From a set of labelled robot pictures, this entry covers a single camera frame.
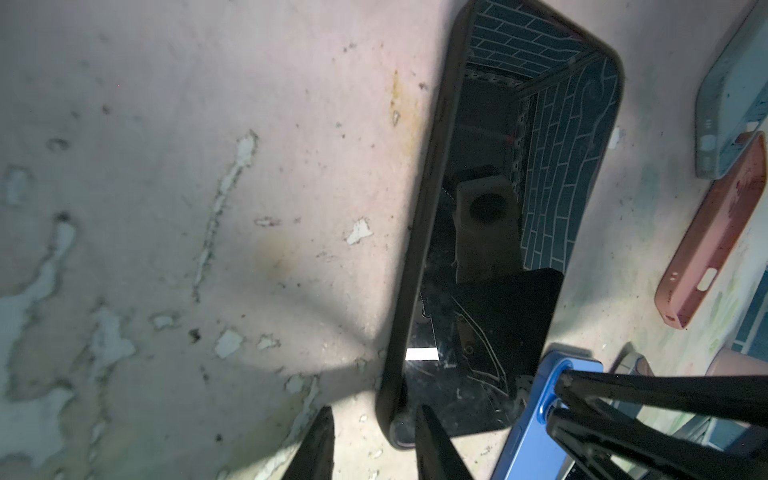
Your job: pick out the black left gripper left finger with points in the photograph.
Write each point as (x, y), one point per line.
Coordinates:
(314, 459)

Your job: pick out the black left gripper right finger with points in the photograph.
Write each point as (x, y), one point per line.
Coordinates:
(437, 458)

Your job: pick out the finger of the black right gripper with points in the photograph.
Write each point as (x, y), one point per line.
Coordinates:
(592, 441)
(737, 398)

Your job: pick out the black phone case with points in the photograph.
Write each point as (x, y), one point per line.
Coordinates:
(420, 240)

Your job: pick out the dusty pink phone case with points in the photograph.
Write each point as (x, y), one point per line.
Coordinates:
(712, 235)

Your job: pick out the sage green phone case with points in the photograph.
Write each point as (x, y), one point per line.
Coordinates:
(732, 99)

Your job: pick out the pink pen cup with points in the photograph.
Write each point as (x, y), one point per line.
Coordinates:
(729, 363)

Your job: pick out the blue smartphone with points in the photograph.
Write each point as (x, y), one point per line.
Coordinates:
(529, 452)

